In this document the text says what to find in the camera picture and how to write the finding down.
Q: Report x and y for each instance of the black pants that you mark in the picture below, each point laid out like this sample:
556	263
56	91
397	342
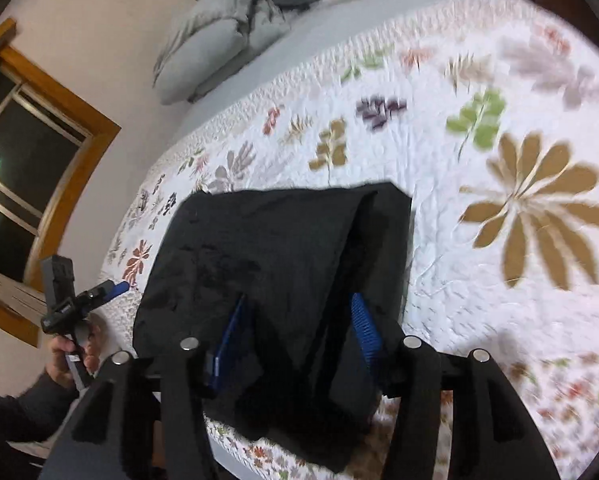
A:
298	255

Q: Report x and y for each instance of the grey pillow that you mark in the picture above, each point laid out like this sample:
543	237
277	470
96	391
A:
197	59

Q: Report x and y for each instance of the dark sleeved left forearm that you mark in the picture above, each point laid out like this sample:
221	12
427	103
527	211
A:
37	413

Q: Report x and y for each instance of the floral quilted bedspread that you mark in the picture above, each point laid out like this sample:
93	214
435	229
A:
486	112

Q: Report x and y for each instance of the light blue bed sheet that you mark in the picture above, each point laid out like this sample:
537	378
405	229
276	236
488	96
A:
329	35

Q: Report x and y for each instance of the wooden framed side window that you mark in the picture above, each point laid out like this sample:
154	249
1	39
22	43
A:
51	141

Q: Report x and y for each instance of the grey folded duvet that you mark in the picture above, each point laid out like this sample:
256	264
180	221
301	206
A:
261	21

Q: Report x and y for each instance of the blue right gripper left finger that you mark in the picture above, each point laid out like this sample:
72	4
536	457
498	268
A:
221	356

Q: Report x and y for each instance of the person's left hand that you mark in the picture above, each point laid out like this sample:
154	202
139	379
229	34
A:
63	349

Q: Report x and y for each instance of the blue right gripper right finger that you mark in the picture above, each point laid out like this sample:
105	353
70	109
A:
369	337

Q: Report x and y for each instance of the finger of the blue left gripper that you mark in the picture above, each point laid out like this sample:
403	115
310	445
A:
114	290

